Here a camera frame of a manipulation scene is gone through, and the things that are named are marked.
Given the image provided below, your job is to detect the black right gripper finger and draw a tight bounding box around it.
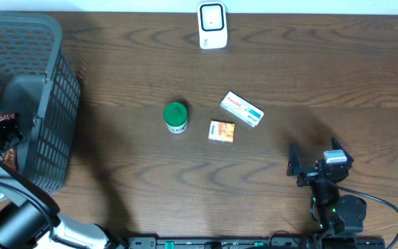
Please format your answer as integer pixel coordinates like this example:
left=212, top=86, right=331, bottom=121
left=287, top=143, right=301, bottom=170
left=332, top=137, right=354, bottom=163

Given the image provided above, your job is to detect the red Toto chocolate bar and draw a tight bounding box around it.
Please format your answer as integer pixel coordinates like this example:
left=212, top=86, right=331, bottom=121
left=0, top=113, right=18, bottom=171

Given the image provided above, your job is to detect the orange Kleenex tissue pack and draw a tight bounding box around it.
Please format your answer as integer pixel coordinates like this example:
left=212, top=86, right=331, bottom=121
left=208, top=120, right=235, bottom=142

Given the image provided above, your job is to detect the white Panadol medicine box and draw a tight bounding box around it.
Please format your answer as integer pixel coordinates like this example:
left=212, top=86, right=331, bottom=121
left=220, top=91, right=264, bottom=127

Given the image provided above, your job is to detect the green lid white jar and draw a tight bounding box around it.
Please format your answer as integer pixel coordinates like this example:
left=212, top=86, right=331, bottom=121
left=164, top=102, right=189, bottom=133

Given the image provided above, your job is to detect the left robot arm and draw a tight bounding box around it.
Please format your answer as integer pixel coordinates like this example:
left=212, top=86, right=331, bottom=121
left=0, top=120, right=129, bottom=248

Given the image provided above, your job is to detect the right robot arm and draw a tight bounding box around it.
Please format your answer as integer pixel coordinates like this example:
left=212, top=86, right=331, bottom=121
left=287, top=138, right=367, bottom=248

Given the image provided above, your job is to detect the white barcode scanner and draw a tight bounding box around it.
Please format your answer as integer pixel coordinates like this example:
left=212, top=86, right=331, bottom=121
left=197, top=1, right=228, bottom=50

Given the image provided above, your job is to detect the grey plastic mesh basket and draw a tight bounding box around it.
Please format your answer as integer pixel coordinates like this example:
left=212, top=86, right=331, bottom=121
left=0, top=12, right=81, bottom=194

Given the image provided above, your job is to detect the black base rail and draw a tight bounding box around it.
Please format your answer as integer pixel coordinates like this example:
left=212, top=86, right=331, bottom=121
left=127, top=234, right=385, bottom=249

